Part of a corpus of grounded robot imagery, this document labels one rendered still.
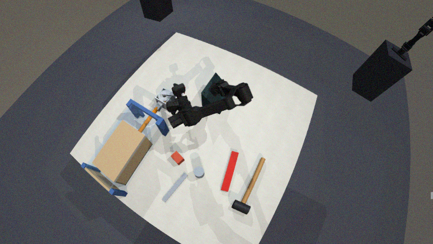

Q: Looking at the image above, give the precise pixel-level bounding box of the hammer with wooden handle and black head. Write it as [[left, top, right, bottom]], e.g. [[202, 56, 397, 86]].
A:
[[232, 157, 266, 214]]

